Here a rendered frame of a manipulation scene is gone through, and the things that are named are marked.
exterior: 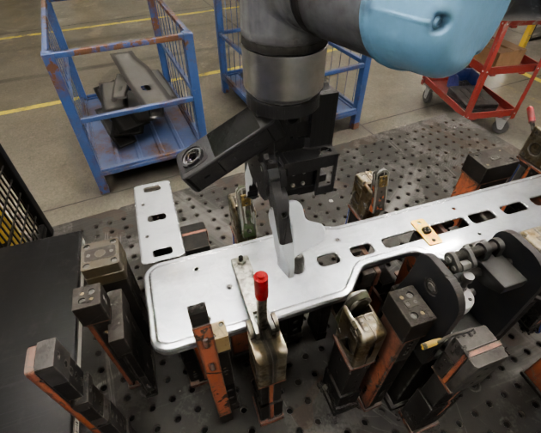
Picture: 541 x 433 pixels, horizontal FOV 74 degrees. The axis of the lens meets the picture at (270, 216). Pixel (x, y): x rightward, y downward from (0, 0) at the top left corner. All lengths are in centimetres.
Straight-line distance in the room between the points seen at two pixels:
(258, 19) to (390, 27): 12
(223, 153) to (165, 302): 49
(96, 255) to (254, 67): 61
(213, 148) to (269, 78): 9
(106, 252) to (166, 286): 14
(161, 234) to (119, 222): 53
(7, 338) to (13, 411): 14
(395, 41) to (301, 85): 12
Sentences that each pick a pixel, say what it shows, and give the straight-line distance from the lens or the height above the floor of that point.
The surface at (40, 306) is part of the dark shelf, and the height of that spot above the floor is 103.
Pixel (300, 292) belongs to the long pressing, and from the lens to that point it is 78.
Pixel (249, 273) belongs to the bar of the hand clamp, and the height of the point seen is 107.
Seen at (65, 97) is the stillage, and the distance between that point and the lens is 240.
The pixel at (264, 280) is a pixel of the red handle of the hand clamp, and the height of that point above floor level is 121.
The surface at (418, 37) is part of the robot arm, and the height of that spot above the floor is 158.
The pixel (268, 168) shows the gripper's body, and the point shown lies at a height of 143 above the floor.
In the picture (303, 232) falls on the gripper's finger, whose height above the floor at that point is 135.
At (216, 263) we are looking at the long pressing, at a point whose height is 100.
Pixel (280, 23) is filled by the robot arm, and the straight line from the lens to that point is 30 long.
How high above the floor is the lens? 165
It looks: 45 degrees down
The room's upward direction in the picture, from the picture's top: straight up
